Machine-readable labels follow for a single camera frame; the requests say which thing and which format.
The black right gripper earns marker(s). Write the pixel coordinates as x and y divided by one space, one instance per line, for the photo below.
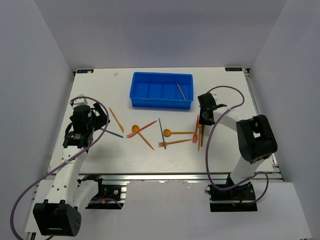
202 121

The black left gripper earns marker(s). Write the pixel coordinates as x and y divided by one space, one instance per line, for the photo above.
101 120

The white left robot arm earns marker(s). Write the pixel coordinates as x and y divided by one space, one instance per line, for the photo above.
60 212

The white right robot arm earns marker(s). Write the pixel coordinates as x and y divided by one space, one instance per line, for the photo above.
256 141

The orange chopstick long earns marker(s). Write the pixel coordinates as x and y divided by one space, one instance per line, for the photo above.
198 139

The blue chopstick left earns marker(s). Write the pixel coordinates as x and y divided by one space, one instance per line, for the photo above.
112 133

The red-orange fork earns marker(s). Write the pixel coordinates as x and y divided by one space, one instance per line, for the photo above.
195 135

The orange plastic knife left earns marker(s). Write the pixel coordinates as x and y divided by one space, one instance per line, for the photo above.
117 121

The red-orange plastic knife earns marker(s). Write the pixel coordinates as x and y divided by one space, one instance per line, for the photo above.
140 129

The orange spoon left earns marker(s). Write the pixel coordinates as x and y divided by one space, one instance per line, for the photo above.
135 128

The orange spoon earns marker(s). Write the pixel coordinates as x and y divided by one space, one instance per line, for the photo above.
135 128
167 133

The orange spoon centre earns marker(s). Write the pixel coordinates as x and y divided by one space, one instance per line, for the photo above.
167 133

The orange fork lower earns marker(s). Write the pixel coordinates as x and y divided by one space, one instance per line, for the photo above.
166 143

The left table label sticker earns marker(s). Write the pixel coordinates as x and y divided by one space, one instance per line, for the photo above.
85 71

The table label sticker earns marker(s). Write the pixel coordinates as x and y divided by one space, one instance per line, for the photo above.
85 71
233 69

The blue divided plastic bin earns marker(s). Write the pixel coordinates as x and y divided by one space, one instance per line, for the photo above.
159 90

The right table label sticker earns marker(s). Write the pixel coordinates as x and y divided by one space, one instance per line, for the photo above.
233 69

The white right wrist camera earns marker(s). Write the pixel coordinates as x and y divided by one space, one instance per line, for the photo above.
215 97

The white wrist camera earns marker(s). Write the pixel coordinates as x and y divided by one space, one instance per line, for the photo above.
215 97
80 100

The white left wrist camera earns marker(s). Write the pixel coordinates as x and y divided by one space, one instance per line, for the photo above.
80 100

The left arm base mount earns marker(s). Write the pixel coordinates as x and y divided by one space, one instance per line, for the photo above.
108 196

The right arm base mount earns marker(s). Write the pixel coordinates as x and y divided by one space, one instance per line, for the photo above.
237 199

